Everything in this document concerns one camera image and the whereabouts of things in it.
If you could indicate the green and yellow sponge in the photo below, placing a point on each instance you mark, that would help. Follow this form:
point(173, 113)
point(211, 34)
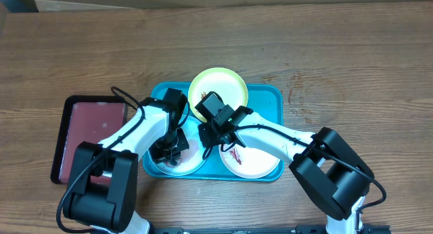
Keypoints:
point(174, 162)

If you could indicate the yellow-green plate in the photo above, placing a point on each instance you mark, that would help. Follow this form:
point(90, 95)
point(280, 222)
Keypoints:
point(223, 81)

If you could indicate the white plate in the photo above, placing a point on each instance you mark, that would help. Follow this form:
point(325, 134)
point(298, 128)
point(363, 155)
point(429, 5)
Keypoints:
point(247, 162)

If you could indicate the dark red water tray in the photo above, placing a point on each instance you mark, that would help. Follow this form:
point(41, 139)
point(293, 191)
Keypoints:
point(89, 118)

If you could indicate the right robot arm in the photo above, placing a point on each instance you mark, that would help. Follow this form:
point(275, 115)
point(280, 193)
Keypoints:
point(332, 174)

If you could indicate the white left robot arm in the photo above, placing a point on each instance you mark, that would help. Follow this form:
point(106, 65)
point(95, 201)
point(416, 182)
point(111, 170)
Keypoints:
point(102, 186)

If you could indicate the light blue plate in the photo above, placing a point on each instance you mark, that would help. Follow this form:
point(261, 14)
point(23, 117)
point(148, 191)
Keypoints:
point(190, 160)

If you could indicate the teal plastic serving tray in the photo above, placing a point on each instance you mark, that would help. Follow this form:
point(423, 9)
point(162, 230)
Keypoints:
point(264, 99)

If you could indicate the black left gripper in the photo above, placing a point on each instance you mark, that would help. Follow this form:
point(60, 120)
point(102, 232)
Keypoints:
point(157, 157)

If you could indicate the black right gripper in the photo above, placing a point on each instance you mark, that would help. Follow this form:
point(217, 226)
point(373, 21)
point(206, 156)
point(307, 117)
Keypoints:
point(211, 139)

